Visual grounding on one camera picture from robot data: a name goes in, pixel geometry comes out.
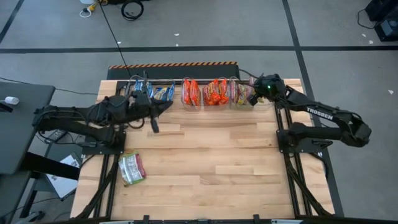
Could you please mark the clear plastic bin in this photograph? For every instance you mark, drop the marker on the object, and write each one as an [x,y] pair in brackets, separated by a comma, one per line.
[130,93]
[270,104]
[202,108]

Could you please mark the small white desk object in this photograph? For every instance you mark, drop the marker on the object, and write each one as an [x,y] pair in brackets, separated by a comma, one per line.
[12,100]

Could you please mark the white printed sheet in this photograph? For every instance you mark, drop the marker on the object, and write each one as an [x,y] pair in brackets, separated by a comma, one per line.
[62,183]

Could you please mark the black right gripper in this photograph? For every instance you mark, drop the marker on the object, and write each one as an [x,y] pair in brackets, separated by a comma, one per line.
[267,88]

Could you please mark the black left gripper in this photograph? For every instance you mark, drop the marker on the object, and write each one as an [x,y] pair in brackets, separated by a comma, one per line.
[141,107]

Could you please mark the black desk leg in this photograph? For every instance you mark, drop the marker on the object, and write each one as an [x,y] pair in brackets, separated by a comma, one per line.
[29,199]

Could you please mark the black aluminium table frame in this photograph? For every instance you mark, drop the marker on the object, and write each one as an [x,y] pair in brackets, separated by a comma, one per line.
[202,221]

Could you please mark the black power adapter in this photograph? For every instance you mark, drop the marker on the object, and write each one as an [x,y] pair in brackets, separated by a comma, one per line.
[57,135]

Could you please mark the black equipment case with screen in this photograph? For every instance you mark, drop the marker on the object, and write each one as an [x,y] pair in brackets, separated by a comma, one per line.
[387,29]

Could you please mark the black desk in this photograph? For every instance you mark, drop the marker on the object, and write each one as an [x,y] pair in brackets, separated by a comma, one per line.
[21,124]

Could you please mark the black hazard-striped floor mat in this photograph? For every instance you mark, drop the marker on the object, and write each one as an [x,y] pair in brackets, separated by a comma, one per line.
[174,71]

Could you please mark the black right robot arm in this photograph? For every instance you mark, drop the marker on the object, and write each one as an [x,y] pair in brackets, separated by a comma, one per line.
[323,113]

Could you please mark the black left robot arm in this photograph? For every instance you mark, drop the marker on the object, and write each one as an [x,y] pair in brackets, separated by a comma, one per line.
[68,116]

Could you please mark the black desk crossbeam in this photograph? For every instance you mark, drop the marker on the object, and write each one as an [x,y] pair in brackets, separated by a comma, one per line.
[46,165]

